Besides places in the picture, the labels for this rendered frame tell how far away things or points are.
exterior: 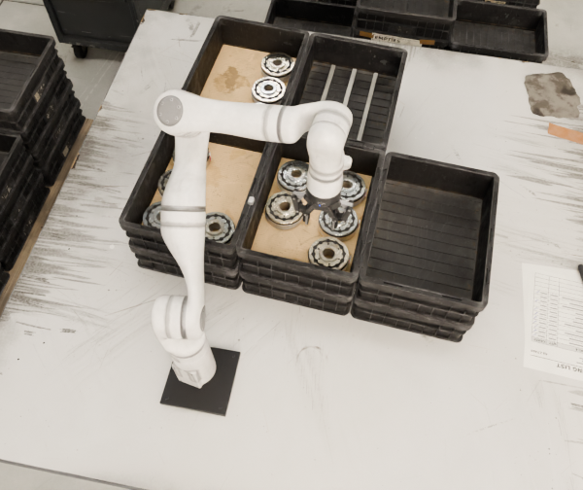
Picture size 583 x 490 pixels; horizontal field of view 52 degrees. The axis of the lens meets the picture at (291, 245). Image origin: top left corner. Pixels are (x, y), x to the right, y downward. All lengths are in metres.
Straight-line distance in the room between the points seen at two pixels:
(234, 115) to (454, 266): 0.72
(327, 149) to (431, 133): 0.94
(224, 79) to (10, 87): 0.98
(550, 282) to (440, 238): 0.35
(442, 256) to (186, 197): 0.70
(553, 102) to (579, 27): 1.60
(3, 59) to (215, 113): 1.64
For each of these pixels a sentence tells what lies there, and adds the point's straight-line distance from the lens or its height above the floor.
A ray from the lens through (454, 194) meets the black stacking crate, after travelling 1.71.
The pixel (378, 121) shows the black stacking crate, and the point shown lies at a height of 0.83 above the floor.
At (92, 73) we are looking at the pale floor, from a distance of 3.29.
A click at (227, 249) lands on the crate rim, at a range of 1.43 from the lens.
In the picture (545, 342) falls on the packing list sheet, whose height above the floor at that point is 0.70.
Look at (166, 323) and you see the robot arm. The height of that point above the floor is 1.03.
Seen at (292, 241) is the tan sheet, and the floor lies 0.83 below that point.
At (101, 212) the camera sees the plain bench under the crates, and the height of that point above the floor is 0.70.
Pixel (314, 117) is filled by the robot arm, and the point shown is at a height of 1.32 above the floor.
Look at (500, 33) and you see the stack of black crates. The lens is 2.96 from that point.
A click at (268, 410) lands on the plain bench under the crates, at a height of 0.70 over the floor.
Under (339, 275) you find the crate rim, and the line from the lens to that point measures 1.40.
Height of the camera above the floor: 2.16
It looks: 59 degrees down
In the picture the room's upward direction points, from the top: 2 degrees clockwise
